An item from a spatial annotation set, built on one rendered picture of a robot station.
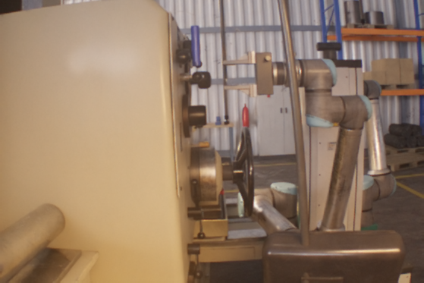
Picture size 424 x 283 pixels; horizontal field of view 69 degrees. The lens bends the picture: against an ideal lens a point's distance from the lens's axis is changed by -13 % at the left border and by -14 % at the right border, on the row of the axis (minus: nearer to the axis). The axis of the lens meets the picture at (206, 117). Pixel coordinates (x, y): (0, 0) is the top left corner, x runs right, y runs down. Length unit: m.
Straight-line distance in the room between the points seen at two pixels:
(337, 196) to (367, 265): 0.51
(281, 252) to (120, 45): 0.64
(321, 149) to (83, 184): 1.22
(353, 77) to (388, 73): 6.73
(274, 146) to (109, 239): 7.56
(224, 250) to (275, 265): 1.37
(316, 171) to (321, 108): 0.77
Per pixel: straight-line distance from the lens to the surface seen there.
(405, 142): 8.94
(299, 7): 9.32
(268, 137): 8.36
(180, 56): 0.90
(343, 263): 0.84
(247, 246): 2.21
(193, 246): 1.15
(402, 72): 8.76
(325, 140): 1.82
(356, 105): 1.17
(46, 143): 1.01
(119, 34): 0.93
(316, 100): 1.10
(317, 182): 1.85
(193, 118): 1.15
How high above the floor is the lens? 1.64
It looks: 4 degrees down
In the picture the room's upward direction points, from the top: 3 degrees counter-clockwise
